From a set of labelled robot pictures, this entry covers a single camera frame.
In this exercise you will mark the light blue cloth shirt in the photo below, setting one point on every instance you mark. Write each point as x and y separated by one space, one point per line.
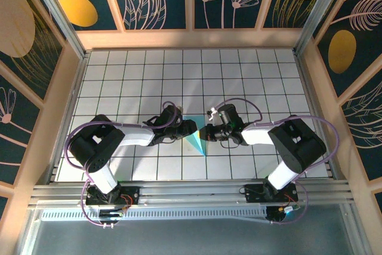
198 141

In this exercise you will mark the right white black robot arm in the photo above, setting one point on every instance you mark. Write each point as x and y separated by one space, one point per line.
295 144

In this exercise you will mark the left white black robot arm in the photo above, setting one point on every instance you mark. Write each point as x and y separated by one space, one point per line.
95 144

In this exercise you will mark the grey metal sheet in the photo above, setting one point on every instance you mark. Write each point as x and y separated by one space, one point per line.
191 237

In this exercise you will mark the wide aluminium extrusion beam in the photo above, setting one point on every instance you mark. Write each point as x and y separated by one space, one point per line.
191 195

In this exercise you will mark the black connector module green light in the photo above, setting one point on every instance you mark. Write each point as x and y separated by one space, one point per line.
110 214

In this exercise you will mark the black base plate of right arm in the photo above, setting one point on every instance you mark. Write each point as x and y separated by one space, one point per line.
253 195

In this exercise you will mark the black base plate of left arm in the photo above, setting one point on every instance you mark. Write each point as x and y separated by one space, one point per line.
134 190

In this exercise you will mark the aluminium side rail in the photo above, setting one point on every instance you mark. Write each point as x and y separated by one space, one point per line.
309 87
77 87

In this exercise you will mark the black round mount circuit board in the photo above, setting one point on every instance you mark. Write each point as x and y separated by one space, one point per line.
276 214

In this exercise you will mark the aluminium upright post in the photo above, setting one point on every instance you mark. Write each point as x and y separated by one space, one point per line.
316 13
58 13

